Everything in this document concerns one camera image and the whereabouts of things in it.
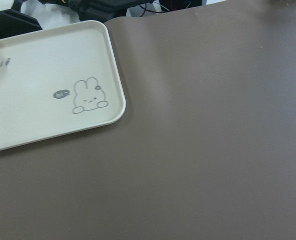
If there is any beige tray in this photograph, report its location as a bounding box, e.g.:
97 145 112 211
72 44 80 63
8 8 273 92
0 20 126 151

